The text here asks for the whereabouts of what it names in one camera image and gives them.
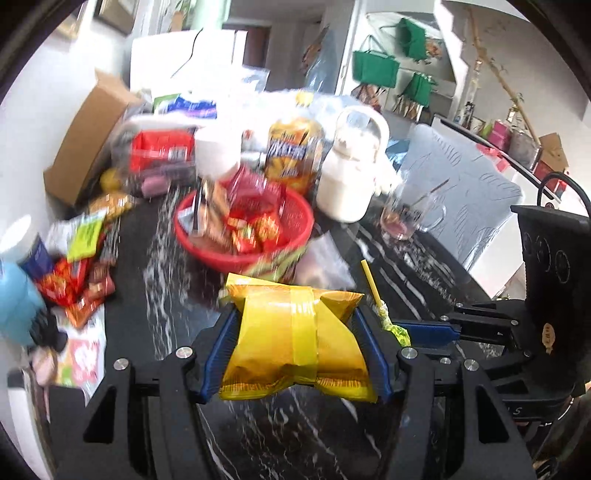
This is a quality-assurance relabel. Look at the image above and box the blue round gadget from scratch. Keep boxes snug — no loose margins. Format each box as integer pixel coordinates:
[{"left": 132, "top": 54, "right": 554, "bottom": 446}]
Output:
[{"left": 0, "top": 260, "right": 46, "bottom": 347}]

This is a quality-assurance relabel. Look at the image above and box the red plastic basket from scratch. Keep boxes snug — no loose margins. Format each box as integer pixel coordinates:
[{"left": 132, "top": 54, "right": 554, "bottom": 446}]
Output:
[{"left": 172, "top": 188, "right": 315, "bottom": 275}]

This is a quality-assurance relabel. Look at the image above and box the dark red snack bag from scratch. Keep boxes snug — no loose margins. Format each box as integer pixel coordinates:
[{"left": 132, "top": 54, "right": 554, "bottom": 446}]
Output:
[{"left": 226, "top": 166, "right": 287, "bottom": 220}]

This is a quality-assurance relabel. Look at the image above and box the clear plastic container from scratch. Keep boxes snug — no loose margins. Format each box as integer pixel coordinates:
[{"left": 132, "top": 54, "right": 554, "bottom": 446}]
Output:
[{"left": 110, "top": 126, "right": 197, "bottom": 198}]

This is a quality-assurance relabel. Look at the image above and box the white chair back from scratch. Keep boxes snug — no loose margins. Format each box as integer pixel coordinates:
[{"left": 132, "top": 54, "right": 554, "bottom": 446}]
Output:
[{"left": 402, "top": 124, "right": 523, "bottom": 270}]

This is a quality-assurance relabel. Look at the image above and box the glass mug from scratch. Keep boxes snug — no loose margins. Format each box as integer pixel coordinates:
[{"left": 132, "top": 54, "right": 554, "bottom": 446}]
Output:
[{"left": 380, "top": 180, "right": 449, "bottom": 240}]

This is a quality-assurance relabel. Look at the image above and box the cream white kettle jug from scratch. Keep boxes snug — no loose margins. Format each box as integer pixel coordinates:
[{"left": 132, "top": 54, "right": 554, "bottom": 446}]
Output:
[{"left": 315, "top": 105, "right": 390, "bottom": 223}]

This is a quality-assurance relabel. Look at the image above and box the brown cardboard box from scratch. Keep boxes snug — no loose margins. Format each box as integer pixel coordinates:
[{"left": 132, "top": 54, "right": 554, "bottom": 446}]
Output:
[{"left": 43, "top": 71, "right": 142, "bottom": 207}]

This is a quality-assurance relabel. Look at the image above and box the iced tea bottle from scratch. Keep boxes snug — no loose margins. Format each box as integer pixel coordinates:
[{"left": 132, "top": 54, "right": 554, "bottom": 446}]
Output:
[{"left": 264, "top": 90, "right": 325, "bottom": 196}]

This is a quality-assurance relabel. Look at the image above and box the green hanging bag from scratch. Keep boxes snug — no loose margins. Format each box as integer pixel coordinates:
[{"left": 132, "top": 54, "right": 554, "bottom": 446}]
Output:
[{"left": 353, "top": 35, "right": 400, "bottom": 88}]

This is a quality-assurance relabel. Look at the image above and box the red gold snack packet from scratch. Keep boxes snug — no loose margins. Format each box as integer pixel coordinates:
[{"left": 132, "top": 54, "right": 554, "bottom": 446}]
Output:
[{"left": 226, "top": 212, "right": 284, "bottom": 255}]

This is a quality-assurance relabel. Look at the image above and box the green yellow lollipop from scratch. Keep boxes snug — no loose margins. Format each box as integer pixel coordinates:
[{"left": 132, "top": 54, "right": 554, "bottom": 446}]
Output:
[{"left": 361, "top": 260, "right": 412, "bottom": 347}]

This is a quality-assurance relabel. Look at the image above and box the lime green packet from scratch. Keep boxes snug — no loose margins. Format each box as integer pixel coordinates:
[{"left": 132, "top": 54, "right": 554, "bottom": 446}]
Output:
[{"left": 66, "top": 210, "right": 106, "bottom": 262}]

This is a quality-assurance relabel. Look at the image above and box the yellow snack packet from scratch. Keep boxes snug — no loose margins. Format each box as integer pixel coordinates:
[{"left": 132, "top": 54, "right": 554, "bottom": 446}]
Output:
[{"left": 218, "top": 273, "right": 378, "bottom": 403}]

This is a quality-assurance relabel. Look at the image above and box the cereal snack bag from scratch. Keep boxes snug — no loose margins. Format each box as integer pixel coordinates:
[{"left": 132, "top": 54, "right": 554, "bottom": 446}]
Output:
[{"left": 242, "top": 246, "right": 307, "bottom": 282}]

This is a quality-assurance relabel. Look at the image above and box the red snack packets pile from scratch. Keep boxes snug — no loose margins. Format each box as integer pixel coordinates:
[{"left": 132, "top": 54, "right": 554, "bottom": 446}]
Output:
[{"left": 34, "top": 258, "right": 115, "bottom": 329}]

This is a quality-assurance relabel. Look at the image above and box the clear plastic pouch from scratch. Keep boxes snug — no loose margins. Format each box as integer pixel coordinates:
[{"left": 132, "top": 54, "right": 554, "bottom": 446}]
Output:
[{"left": 294, "top": 232, "right": 356, "bottom": 291}]

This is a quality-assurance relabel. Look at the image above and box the brown door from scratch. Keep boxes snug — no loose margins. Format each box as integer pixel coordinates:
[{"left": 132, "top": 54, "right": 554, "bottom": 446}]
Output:
[{"left": 243, "top": 26, "right": 270, "bottom": 68}]

